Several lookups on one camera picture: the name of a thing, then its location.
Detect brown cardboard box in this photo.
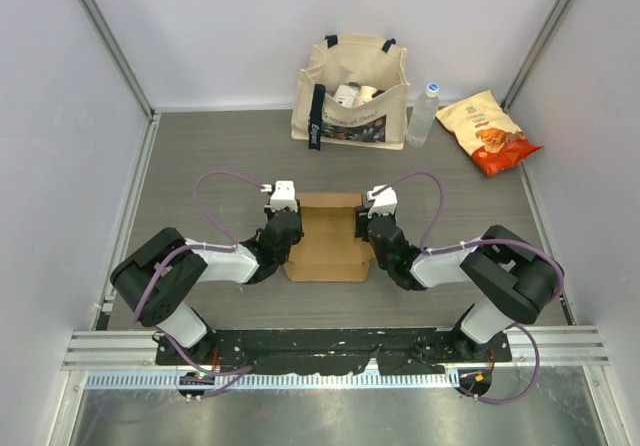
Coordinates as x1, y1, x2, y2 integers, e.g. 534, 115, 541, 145
284, 193, 373, 283

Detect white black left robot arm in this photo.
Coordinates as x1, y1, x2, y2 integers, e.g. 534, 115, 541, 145
110, 208, 303, 365

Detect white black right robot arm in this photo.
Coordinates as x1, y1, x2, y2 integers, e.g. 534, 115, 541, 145
355, 206, 564, 361

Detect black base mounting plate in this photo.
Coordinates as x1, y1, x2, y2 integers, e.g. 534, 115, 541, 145
185, 328, 512, 376

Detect clear plastic water bottle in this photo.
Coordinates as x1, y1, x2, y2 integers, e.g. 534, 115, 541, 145
405, 83, 440, 147

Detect cassava chips bag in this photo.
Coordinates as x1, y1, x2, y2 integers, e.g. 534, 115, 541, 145
436, 90, 541, 176

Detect white items inside bag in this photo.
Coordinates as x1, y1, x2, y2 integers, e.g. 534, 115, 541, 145
333, 82, 382, 108

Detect beige canvas tote bag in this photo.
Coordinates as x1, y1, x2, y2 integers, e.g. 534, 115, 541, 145
291, 35, 410, 150

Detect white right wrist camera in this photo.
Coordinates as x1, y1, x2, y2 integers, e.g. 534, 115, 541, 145
363, 185, 398, 218

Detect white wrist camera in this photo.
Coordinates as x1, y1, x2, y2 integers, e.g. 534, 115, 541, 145
260, 180, 299, 212
363, 185, 398, 218

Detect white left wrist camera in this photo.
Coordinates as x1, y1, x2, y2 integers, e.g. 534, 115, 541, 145
260, 180, 299, 212

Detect white slotted cable duct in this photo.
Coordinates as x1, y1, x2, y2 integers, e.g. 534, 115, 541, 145
84, 370, 459, 391

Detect aluminium front rail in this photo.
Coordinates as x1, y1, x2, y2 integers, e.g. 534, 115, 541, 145
63, 326, 609, 376

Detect aluminium frame post right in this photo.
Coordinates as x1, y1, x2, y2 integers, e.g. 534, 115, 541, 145
501, 0, 575, 112

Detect aluminium frame post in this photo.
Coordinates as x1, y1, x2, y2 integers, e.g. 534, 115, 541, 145
501, 0, 575, 112
77, 0, 155, 119

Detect aluminium frame post left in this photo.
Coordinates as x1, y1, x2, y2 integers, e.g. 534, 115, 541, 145
77, 0, 155, 119

